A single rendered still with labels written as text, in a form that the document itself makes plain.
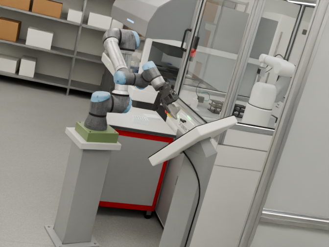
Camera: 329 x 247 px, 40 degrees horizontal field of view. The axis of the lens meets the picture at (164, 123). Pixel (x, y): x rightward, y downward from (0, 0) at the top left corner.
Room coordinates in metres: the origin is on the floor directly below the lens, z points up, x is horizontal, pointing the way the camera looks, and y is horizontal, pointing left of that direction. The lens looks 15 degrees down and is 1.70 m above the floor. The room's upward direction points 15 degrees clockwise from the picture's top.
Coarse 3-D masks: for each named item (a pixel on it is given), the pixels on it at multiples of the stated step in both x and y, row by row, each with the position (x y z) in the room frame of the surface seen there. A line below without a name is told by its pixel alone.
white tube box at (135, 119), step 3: (132, 117) 3.38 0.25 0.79; (135, 117) 3.37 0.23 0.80; (138, 117) 3.39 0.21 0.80; (141, 117) 3.42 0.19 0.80; (144, 117) 3.44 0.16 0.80; (132, 120) 3.36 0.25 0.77; (135, 120) 3.33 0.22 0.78; (138, 120) 3.34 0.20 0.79; (141, 120) 3.35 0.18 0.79; (144, 120) 3.35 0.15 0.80; (147, 120) 3.38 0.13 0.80; (141, 123) 3.35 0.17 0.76; (144, 123) 3.36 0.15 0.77; (147, 123) 3.36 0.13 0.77
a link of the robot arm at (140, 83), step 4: (136, 76) 2.54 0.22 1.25; (140, 76) 2.56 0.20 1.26; (136, 80) 2.54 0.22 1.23; (140, 80) 2.55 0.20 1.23; (144, 80) 2.55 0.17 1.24; (136, 84) 2.55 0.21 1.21; (140, 84) 2.56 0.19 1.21; (144, 84) 2.57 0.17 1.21; (148, 84) 2.59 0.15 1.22; (140, 88) 2.60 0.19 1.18; (144, 88) 2.62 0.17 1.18
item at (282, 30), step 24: (288, 0) 2.79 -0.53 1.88; (312, 0) 2.84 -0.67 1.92; (264, 24) 2.75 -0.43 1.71; (288, 24) 2.81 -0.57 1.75; (264, 48) 2.77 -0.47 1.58; (288, 48) 2.82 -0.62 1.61; (264, 72) 2.79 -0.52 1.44; (288, 72) 2.84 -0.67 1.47; (240, 96) 2.75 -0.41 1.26; (264, 96) 2.80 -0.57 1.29; (240, 120) 2.76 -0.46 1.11; (264, 120) 2.82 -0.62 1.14
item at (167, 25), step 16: (128, 0) 5.01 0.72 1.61; (144, 0) 4.47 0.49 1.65; (160, 0) 4.12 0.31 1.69; (176, 0) 3.95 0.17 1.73; (192, 0) 4.00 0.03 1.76; (112, 16) 5.49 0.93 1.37; (128, 16) 4.67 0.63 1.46; (144, 16) 4.10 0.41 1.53; (160, 16) 3.92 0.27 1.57; (176, 16) 3.96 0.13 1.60; (192, 16) 4.01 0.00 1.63; (144, 32) 3.94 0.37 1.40; (160, 32) 3.93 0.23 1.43; (176, 32) 3.98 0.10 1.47; (144, 48) 3.91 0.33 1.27; (112, 80) 5.09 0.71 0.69; (144, 96) 3.93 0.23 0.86; (160, 112) 4.01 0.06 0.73
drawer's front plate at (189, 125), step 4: (180, 116) 3.34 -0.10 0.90; (184, 116) 3.27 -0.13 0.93; (188, 120) 3.18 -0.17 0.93; (180, 124) 3.30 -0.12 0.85; (184, 124) 3.23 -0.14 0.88; (188, 124) 3.15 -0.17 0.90; (192, 124) 3.09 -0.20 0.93; (180, 128) 3.28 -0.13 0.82; (184, 128) 3.21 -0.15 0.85; (188, 128) 3.13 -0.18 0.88; (184, 132) 3.19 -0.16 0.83
